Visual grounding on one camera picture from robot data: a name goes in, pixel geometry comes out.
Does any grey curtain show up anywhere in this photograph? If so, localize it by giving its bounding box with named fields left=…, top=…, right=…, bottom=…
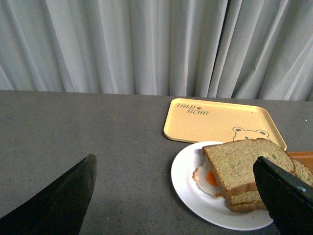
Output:
left=0, top=0, right=313, bottom=100

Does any white round plate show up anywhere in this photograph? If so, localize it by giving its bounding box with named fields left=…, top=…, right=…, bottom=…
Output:
left=171, top=141, right=272, bottom=231

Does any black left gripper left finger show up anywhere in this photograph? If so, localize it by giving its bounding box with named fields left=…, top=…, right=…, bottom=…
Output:
left=0, top=154, right=97, bottom=235

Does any fried egg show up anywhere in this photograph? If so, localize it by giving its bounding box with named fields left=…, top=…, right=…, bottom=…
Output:
left=192, top=162, right=222, bottom=197

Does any bread slice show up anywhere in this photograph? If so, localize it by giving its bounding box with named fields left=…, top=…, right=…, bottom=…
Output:
left=202, top=138, right=295, bottom=200
left=229, top=158, right=313, bottom=212

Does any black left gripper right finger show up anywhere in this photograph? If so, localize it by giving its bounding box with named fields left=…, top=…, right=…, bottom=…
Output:
left=253, top=156, right=313, bottom=235

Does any brown wooden tray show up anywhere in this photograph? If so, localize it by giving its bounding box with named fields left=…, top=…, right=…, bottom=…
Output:
left=288, top=151, right=313, bottom=171

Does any yellow bear tray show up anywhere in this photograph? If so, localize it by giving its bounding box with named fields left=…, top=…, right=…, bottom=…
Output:
left=163, top=98, right=287, bottom=149

